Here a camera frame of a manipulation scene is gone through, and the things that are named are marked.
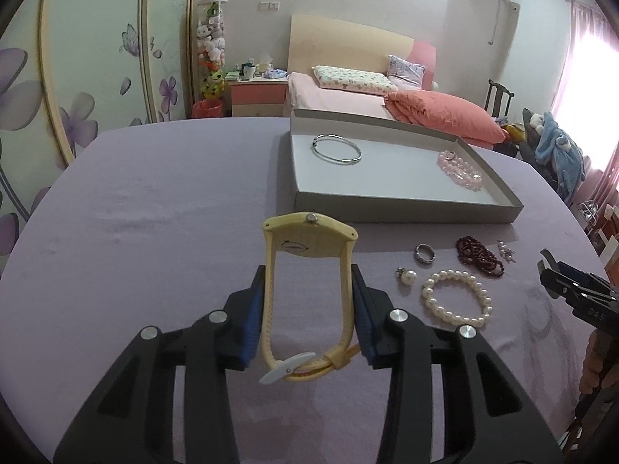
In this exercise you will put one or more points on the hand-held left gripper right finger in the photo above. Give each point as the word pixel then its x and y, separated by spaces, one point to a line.
pixel 363 319

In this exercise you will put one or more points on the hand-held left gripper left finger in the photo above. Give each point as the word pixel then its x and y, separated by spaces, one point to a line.
pixel 251 319

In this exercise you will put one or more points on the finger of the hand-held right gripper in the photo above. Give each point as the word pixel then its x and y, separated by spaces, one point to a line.
pixel 580 273
pixel 561 284

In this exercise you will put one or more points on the small silver earring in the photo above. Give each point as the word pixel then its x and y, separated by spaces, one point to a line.
pixel 505 250

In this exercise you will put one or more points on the yellow wrist watch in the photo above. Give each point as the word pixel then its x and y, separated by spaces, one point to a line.
pixel 309 237

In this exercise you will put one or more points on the grey cardboard tray box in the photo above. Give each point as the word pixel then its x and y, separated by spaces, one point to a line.
pixel 401 179

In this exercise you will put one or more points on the person's right hand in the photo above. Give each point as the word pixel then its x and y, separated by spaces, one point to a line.
pixel 595 362

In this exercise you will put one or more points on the blue plush robe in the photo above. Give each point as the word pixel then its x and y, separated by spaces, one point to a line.
pixel 561 154

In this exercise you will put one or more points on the purple tablecloth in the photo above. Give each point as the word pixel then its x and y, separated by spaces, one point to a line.
pixel 169 212

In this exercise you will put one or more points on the thin silver bangle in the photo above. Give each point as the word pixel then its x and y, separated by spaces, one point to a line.
pixel 338 160

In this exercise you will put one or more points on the dark wooden chair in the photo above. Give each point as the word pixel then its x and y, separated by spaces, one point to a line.
pixel 498 99

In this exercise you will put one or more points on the orange quilt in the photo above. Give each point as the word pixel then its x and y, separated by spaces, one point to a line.
pixel 445 113

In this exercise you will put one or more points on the red trash bin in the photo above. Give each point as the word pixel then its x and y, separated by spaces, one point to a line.
pixel 208 109

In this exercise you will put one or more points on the pink curtain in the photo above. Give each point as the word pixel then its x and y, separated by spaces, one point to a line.
pixel 590 58

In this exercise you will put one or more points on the pink bed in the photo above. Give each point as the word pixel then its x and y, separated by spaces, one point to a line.
pixel 338 101

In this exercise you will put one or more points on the pink and white nightstand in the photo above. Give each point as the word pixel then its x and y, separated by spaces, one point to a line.
pixel 256 99

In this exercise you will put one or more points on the white floral pillow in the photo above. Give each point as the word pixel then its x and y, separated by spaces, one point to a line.
pixel 353 80

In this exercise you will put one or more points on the tissue box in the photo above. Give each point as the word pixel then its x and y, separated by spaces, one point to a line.
pixel 265 67

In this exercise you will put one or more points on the purple patterned pillow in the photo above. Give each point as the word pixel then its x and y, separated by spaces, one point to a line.
pixel 406 70

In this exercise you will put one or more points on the white air conditioner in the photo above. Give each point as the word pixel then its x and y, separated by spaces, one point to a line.
pixel 474 34

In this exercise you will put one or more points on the beige and pink headboard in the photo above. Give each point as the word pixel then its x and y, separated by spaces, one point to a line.
pixel 348 41

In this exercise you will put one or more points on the clear tube of plush toys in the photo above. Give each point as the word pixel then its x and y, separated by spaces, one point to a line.
pixel 211 43

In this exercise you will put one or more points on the flower printed wardrobe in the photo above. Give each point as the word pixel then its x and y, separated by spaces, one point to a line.
pixel 96 58

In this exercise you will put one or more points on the wall switch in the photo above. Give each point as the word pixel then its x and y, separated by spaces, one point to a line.
pixel 269 6

